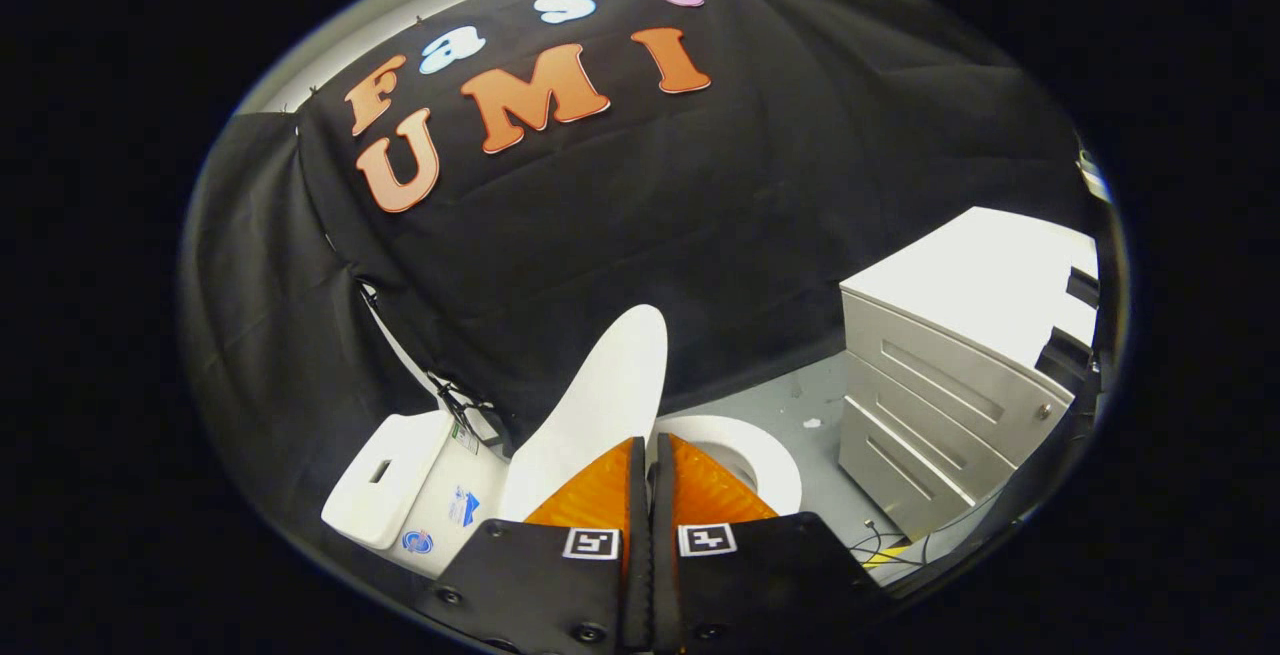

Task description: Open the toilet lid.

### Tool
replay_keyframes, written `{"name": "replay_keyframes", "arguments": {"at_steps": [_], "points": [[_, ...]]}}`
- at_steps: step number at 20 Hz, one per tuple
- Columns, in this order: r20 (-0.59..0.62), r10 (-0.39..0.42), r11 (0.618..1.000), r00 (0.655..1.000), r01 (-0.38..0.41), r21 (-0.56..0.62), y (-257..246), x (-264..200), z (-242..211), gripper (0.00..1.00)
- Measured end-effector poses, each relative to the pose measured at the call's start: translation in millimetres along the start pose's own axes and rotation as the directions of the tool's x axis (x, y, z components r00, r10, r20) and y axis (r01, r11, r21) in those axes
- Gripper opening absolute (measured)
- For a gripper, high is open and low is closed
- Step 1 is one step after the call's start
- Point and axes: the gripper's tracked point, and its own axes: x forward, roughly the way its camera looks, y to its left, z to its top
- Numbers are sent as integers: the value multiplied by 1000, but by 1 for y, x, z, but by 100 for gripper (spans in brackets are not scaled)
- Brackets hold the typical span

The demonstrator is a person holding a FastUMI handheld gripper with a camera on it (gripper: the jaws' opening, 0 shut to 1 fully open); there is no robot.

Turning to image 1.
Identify black object on cabinet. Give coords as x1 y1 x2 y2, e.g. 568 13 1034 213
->
1035 327 1096 396

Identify black cable behind toilet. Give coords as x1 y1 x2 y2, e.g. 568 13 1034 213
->
360 280 501 446

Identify floor cables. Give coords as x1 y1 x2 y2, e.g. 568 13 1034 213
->
850 520 961 571

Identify white toilet lid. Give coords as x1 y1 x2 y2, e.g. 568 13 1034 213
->
497 305 669 523

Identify white drawer cabinet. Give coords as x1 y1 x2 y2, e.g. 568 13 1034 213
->
838 207 1101 541

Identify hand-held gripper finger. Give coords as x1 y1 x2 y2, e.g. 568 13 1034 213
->
650 432 901 655
415 435 653 655

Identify white toilet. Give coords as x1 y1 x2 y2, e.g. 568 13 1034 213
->
322 410 766 581

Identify black backdrop cloth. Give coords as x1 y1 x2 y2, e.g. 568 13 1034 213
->
180 0 1101 536

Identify white toilet seat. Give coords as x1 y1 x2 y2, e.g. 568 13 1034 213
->
648 415 804 518

